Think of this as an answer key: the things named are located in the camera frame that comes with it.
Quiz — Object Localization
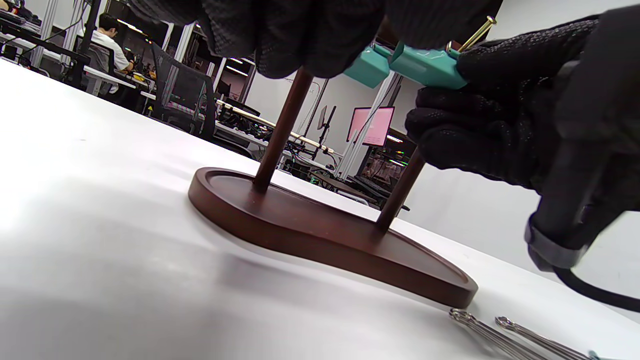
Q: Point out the person's left hand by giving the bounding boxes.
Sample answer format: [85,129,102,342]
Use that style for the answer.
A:
[127,0,503,80]

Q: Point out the person's right hand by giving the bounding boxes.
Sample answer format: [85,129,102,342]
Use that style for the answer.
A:
[405,5,640,212]

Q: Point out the brown wooden key rack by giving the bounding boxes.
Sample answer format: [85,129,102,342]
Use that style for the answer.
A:
[188,15,498,309]

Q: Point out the pink screen monitor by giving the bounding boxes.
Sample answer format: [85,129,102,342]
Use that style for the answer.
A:
[346,106,396,148]

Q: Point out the black mesh office chair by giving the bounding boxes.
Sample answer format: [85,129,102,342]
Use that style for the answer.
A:
[149,41,217,142]

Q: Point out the tan wooden rail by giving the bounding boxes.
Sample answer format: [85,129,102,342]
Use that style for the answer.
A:
[215,99,336,155]

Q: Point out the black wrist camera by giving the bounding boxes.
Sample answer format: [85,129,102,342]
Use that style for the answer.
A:
[524,140,618,273]

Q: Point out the black camera cable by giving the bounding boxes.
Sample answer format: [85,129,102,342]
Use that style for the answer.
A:
[552,265,640,313]

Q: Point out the black desk frame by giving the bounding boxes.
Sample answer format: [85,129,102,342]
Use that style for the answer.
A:
[0,0,103,88]

